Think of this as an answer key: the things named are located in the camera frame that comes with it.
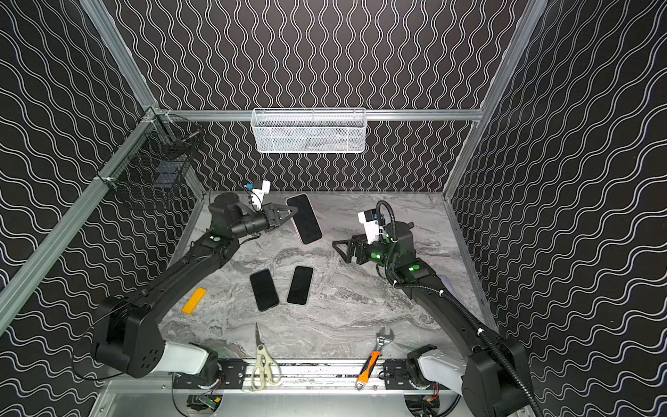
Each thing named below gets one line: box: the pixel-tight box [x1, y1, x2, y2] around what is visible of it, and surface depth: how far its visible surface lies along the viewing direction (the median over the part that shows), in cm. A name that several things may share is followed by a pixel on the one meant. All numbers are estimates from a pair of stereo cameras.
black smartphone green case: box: [286, 265, 314, 305], surface depth 94 cm
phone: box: [284, 192, 324, 246], surface depth 78 cm
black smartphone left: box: [249, 268, 280, 312], surface depth 94 cm
